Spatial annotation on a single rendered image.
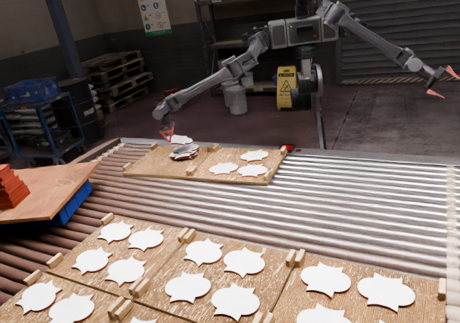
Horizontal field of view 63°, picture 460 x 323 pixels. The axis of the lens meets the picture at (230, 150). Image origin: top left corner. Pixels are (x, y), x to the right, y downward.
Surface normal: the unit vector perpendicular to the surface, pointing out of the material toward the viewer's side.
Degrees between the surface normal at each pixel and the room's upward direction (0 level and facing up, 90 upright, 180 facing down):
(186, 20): 90
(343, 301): 0
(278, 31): 90
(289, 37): 90
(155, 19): 90
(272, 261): 0
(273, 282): 0
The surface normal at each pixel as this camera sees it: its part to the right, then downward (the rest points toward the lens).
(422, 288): -0.15, -0.91
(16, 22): 0.90, 0.04
